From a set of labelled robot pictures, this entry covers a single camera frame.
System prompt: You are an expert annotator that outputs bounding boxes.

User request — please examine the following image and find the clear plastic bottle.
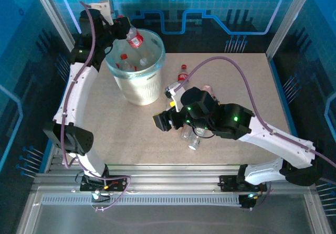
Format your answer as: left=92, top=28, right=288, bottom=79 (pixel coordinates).
left=138, top=50, right=155, bottom=67

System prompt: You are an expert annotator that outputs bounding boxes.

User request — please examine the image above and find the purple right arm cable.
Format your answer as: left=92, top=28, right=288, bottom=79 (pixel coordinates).
left=174, top=56, right=336, bottom=211

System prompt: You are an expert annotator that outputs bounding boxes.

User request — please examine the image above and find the grey slotted cable duct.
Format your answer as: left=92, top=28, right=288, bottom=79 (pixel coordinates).
left=41, top=196, right=242, bottom=206

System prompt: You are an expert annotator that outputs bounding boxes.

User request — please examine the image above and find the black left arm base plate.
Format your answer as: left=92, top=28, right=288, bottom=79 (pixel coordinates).
left=80, top=175, right=129, bottom=193

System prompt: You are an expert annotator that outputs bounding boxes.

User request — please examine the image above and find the clear bottle green white label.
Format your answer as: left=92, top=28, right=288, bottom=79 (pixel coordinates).
left=194, top=125, right=208, bottom=137

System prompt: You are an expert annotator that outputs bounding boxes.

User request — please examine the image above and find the white ribbed waste bin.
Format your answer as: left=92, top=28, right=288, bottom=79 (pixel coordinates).
left=104, top=28, right=166, bottom=106

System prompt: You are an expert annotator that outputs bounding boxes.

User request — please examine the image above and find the small green labelled bottle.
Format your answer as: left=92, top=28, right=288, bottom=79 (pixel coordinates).
left=187, top=135, right=202, bottom=151

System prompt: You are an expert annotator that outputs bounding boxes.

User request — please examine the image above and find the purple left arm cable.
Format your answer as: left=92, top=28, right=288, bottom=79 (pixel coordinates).
left=60, top=1, right=132, bottom=212

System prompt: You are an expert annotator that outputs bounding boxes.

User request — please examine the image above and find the short cola bottle red label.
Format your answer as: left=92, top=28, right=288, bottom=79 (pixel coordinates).
left=117, top=14, right=145, bottom=49

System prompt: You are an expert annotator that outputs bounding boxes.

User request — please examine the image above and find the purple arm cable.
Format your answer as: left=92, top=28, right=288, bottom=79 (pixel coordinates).
left=174, top=56, right=336, bottom=211
left=60, top=1, right=132, bottom=212

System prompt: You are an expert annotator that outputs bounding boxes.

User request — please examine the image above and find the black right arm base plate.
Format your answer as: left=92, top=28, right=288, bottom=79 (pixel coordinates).
left=219, top=175, right=267, bottom=193

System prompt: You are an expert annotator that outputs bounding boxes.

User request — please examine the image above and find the blue plastic bin liner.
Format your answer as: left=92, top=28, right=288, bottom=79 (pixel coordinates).
left=104, top=28, right=166, bottom=79

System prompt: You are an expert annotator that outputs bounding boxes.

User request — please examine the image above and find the aluminium frame post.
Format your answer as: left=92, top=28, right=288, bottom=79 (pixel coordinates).
left=266, top=0, right=316, bottom=59
left=29, top=0, right=84, bottom=63

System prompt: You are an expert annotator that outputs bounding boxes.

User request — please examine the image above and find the tall cola bottle red cap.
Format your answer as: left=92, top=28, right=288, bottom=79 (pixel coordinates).
left=177, top=63, right=190, bottom=84

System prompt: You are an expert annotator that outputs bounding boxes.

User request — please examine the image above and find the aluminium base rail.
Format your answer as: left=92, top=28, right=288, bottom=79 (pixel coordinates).
left=34, top=164, right=316, bottom=194

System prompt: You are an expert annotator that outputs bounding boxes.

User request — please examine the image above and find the crushed cola bottle red cap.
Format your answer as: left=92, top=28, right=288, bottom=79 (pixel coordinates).
left=116, top=53, right=138, bottom=72

